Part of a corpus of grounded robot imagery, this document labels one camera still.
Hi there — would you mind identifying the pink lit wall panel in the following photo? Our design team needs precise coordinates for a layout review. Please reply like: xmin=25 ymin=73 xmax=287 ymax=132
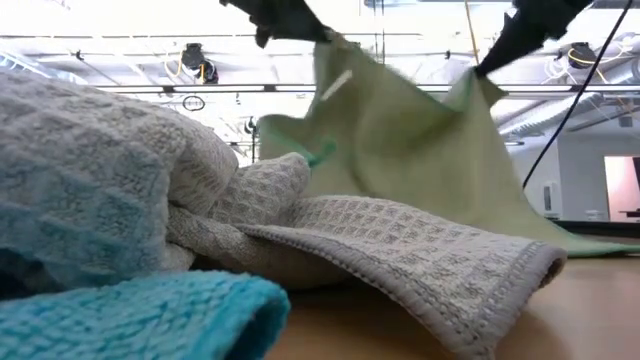
xmin=603 ymin=155 xmax=640 ymax=222

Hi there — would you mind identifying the pale green microfiber towel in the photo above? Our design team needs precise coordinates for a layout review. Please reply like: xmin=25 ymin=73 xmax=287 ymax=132
xmin=257 ymin=32 xmax=640 ymax=259

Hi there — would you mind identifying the long ceiling light bar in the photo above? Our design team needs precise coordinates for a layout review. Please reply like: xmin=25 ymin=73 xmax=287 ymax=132
xmin=94 ymin=83 xmax=640 ymax=96

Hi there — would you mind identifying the turquoise blue microfiber towel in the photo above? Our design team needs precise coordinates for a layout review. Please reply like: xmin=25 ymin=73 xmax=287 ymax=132
xmin=0 ymin=269 xmax=292 ymax=360

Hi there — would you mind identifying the black ceiling cable reel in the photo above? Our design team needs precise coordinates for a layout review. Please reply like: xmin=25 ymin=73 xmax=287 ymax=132
xmin=566 ymin=41 xmax=600 ymax=71
xmin=201 ymin=59 xmax=220 ymax=85
xmin=179 ymin=42 xmax=207 ymax=77

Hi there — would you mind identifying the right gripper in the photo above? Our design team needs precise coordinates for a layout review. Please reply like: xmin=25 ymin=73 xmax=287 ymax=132
xmin=473 ymin=0 xmax=596 ymax=79

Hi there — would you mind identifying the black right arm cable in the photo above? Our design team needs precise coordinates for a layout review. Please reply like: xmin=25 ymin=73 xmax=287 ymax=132
xmin=521 ymin=0 xmax=635 ymax=190

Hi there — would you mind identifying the grey waffle microfiber towel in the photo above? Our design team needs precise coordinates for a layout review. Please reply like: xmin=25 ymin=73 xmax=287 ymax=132
xmin=0 ymin=67 xmax=569 ymax=360

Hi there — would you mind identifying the black metal table frame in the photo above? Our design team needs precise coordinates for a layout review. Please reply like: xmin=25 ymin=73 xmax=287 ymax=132
xmin=549 ymin=218 xmax=640 ymax=239

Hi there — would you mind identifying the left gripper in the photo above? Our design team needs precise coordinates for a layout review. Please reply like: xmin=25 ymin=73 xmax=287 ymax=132
xmin=219 ymin=0 xmax=335 ymax=50

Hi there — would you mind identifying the black hanging cable loop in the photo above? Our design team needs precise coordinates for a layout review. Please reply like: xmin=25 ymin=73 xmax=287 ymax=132
xmin=181 ymin=94 xmax=207 ymax=113

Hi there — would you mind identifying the yellow hanging cable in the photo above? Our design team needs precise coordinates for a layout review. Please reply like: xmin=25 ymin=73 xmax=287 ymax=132
xmin=463 ymin=0 xmax=482 ymax=52

